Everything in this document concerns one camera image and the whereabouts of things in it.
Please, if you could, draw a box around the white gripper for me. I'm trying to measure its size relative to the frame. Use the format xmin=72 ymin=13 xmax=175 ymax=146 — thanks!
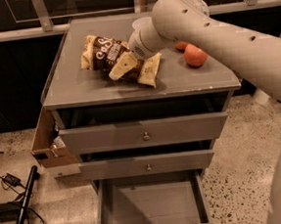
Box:
xmin=109 ymin=23 xmax=173 ymax=81

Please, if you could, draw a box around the brown chip bag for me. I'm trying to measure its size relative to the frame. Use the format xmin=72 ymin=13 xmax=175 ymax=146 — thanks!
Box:
xmin=80 ymin=35 xmax=161 ymax=87

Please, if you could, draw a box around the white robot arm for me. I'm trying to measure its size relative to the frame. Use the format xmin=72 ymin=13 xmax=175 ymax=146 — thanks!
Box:
xmin=128 ymin=0 xmax=281 ymax=224

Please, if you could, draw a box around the grey drawer cabinet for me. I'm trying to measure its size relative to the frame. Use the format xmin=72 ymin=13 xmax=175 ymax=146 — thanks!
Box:
xmin=33 ymin=4 xmax=253 ymax=199

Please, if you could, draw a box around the grey top drawer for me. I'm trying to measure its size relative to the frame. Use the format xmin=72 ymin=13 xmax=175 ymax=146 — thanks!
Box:
xmin=60 ymin=112 xmax=227 ymax=155

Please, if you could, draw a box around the grey drawer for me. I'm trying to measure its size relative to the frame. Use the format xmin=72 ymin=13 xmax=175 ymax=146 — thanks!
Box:
xmin=79 ymin=149 xmax=214 ymax=180
xmin=97 ymin=170 xmax=214 ymax=224
xmin=60 ymin=112 xmax=227 ymax=155

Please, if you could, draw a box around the grey middle drawer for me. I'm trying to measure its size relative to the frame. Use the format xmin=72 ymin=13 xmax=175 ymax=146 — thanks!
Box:
xmin=79 ymin=149 xmax=214 ymax=180

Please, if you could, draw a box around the grey bottom drawer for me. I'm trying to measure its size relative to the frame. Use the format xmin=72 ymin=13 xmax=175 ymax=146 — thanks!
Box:
xmin=97 ymin=170 xmax=214 ymax=224

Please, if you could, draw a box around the white ceramic bowl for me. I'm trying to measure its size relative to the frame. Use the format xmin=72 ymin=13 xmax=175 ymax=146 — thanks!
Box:
xmin=132 ymin=17 xmax=154 ymax=30

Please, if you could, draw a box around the orange fruit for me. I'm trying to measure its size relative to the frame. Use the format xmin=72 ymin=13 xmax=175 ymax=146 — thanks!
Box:
xmin=175 ymin=41 xmax=188 ymax=52

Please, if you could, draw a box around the red apple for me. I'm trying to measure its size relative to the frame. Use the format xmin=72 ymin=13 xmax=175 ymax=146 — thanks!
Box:
xmin=183 ymin=44 xmax=208 ymax=67

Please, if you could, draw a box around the metal window railing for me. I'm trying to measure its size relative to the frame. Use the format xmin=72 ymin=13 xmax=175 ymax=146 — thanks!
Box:
xmin=0 ymin=0 xmax=281 ymax=44

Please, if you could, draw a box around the cardboard box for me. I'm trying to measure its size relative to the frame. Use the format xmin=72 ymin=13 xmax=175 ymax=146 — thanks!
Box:
xmin=31 ymin=109 xmax=78 ymax=168

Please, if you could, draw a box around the black power adapter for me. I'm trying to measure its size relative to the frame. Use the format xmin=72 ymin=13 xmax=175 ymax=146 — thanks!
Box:
xmin=3 ymin=173 xmax=21 ymax=187

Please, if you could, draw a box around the black stand leg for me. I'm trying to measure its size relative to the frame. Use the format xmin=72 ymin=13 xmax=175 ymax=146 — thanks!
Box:
xmin=9 ymin=165 xmax=39 ymax=224

